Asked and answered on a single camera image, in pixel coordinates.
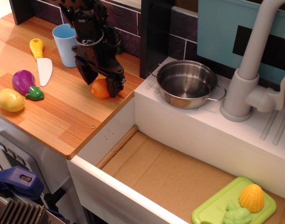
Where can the light green toy broccoli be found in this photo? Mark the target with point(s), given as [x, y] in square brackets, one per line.
[235, 215]

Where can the light blue plastic cup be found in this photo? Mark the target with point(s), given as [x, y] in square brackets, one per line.
[65, 38]

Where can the white toy sink basin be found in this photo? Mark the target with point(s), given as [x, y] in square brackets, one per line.
[156, 164]

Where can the green plastic cutting board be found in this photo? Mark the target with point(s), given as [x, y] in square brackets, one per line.
[213, 210]

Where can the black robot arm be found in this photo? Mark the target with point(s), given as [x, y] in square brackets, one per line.
[84, 11]

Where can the yellow handled toy knife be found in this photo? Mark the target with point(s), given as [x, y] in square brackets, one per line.
[44, 65]

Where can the stainless steel pot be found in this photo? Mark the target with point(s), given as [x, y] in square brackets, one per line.
[187, 84]

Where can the yellow toy corn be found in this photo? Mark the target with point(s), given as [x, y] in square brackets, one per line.
[252, 198]

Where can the grey toy oven front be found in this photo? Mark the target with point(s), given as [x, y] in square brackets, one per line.
[50, 167]

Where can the yellow toy potato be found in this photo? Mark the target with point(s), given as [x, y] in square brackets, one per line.
[11, 100]

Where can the green toy cucumber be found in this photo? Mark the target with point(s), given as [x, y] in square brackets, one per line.
[119, 50]

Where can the grey toy faucet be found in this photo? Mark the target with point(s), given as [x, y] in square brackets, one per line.
[244, 93]

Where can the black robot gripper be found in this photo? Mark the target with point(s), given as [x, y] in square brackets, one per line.
[96, 53]

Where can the orange toy carrot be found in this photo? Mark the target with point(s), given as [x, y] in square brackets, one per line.
[99, 88]

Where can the teal panel with black square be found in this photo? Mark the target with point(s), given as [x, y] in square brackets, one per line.
[224, 28]

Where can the purple toy eggplant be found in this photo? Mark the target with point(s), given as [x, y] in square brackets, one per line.
[23, 82]

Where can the blue clamp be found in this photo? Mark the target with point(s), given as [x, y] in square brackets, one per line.
[21, 182]

